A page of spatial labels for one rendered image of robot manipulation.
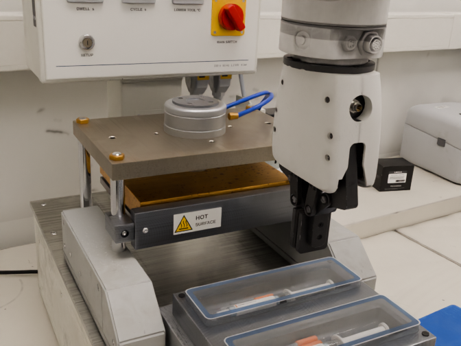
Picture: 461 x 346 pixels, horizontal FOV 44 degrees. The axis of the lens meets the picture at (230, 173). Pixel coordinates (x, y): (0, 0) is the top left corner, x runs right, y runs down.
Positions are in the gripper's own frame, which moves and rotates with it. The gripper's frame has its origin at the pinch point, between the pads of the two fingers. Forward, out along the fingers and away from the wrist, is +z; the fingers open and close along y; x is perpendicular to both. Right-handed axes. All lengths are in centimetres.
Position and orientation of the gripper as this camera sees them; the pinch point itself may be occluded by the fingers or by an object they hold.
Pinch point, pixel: (310, 228)
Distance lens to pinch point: 52.7
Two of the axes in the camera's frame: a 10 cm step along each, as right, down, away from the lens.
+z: -0.5, 9.4, 3.5
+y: -4.4, -3.4, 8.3
